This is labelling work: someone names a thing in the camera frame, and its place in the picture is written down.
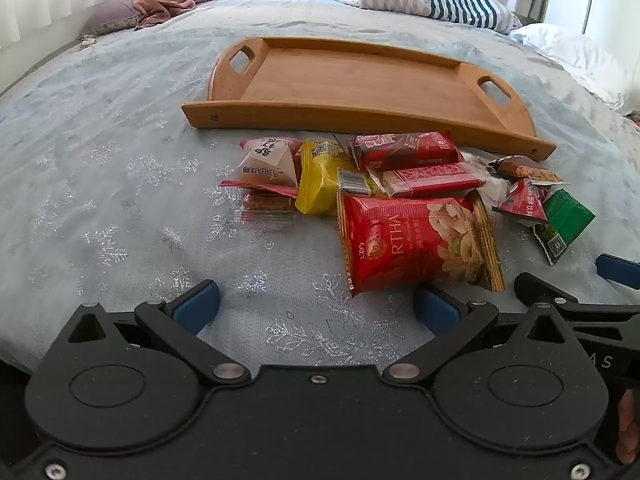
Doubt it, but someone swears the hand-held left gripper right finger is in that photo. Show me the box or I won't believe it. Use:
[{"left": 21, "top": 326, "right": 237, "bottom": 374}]
[{"left": 382, "top": 284, "right": 574, "bottom": 387}]

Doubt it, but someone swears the green snack packet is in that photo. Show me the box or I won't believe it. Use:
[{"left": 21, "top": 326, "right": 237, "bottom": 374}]
[{"left": 532, "top": 189, "right": 597, "bottom": 267}]

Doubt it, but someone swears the dark red bar packet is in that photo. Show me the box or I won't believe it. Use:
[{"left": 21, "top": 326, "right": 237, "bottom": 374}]
[{"left": 332, "top": 131, "right": 466, "bottom": 172}]

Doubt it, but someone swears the clear red-label biscuit packet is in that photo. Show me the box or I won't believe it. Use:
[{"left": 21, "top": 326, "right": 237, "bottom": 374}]
[{"left": 367, "top": 161, "right": 488, "bottom": 199}]

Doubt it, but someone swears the yellow snack packet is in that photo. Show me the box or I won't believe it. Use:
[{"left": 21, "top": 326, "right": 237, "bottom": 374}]
[{"left": 295, "top": 140, "right": 373, "bottom": 217}]

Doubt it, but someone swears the pale blue snowflake bedspread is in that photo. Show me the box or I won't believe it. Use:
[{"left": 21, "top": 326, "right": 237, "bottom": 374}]
[{"left": 0, "top": 0, "right": 640, "bottom": 376}]

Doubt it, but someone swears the white pillow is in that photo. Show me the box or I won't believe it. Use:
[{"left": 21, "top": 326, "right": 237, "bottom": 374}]
[{"left": 510, "top": 22, "right": 636, "bottom": 116}]

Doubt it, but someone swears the wooden tray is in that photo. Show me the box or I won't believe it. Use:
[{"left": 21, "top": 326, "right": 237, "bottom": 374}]
[{"left": 181, "top": 36, "right": 557, "bottom": 162}]

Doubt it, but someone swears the pink-brown crumpled cloth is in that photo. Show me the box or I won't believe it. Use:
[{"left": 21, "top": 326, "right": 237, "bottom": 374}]
[{"left": 131, "top": 0, "right": 217, "bottom": 28}]

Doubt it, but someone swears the large red nut packet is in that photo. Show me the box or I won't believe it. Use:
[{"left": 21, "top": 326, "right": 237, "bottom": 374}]
[{"left": 336, "top": 192, "right": 506, "bottom": 297}]

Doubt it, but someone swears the white triangular snack packet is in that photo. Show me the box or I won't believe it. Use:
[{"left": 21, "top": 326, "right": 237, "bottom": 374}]
[{"left": 218, "top": 137, "right": 305, "bottom": 196}]

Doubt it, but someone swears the small red snack packet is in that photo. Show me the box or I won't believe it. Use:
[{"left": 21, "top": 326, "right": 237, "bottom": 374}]
[{"left": 491, "top": 179, "right": 551, "bottom": 224}]

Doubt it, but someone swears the mauve pillow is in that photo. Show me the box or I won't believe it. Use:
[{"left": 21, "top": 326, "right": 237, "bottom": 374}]
[{"left": 80, "top": 0, "right": 151, "bottom": 37}]

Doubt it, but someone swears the clear biscuit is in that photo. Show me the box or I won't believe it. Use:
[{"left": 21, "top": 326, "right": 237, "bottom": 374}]
[{"left": 460, "top": 150, "right": 511, "bottom": 216}]

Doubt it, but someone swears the person's right hand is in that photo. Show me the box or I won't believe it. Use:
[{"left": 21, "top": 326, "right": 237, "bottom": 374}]
[{"left": 616, "top": 387, "right": 640, "bottom": 466}]

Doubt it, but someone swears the brown seed packet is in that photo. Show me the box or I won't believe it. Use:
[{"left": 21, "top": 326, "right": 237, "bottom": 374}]
[{"left": 487, "top": 155, "right": 571, "bottom": 186}]

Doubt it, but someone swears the red biscuit packet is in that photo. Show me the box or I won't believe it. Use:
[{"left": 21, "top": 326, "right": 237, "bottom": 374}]
[{"left": 235, "top": 187, "right": 297, "bottom": 226}]

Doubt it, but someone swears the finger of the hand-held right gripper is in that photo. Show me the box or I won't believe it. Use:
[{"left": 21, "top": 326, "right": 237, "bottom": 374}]
[
  {"left": 514, "top": 272, "right": 640, "bottom": 328},
  {"left": 596, "top": 253, "right": 640, "bottom": 292}
]

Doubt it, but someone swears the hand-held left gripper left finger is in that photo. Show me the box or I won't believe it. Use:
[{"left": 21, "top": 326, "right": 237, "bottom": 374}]
[{"left": 66, "top": 279, "right": 252, "bottom": 387}]

